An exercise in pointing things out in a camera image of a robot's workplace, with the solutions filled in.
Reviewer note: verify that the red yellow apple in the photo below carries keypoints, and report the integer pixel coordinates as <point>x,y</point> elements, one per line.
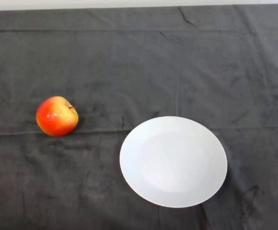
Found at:
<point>55,119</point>

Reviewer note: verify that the white round plate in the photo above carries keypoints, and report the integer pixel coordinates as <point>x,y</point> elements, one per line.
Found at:
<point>172,163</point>

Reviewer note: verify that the black cloth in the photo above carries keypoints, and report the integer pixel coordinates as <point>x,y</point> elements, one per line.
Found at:
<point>139,72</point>

